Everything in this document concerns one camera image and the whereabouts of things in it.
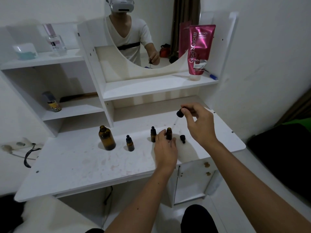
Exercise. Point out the person's left leg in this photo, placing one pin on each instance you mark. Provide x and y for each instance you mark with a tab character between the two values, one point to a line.
96	231

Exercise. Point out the large black dropper cap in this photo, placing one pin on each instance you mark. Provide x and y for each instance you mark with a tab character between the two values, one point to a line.
180	113

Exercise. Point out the small yellow-label spray can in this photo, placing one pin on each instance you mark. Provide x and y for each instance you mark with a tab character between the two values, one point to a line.
54	105

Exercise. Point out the blue pen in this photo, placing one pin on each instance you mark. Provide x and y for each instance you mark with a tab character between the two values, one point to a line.
213	76

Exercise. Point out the person's leg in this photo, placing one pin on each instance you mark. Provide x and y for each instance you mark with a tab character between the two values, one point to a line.
96	231
198	220

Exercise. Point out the large amber glass bottle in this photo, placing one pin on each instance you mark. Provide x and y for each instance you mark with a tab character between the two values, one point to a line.
107	140

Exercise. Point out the person's right hand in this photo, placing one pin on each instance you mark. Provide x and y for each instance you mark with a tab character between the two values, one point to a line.
202	126

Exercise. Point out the person's left hand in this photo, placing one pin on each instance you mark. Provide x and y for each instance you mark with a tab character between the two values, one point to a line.
165	152

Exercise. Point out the clear perfume bottle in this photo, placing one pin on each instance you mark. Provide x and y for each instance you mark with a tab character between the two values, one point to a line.
56	43

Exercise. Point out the person's right leg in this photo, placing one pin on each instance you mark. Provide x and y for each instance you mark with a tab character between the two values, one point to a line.
198	220

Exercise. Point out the white mattress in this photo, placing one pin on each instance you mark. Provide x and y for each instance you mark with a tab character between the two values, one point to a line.
48	215

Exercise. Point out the green cloth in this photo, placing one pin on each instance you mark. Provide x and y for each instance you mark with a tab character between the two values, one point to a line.
301	123

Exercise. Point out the pink cosmetic tube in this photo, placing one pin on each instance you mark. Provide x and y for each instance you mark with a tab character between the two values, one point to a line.
200	50

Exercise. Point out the round wall mirror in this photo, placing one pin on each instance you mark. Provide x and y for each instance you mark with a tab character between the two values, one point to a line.
158	21

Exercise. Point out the brown comb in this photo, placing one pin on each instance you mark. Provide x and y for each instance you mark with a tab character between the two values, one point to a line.
77	97

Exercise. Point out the black cloth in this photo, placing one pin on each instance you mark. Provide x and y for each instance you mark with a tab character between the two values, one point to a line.
9	213

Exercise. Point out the white wall socket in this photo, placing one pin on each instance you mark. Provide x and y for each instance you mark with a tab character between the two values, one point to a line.
26	143

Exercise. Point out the white vanity desk with shelves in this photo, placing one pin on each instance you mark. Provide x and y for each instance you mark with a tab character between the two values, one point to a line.
73	162

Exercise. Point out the white teal cream jar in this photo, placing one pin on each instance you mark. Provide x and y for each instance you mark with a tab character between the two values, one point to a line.
25	52

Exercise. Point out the person's left forearm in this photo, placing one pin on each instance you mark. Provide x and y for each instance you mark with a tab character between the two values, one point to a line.
141	203

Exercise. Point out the large black fabric item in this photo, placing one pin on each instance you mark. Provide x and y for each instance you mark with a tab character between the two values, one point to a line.
279	155

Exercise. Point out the small amber glass bottle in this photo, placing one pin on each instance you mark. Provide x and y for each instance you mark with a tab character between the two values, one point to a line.
130	146
153	138
169	134

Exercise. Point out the person's right forearm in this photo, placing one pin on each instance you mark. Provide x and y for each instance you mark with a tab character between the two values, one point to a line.
255	181

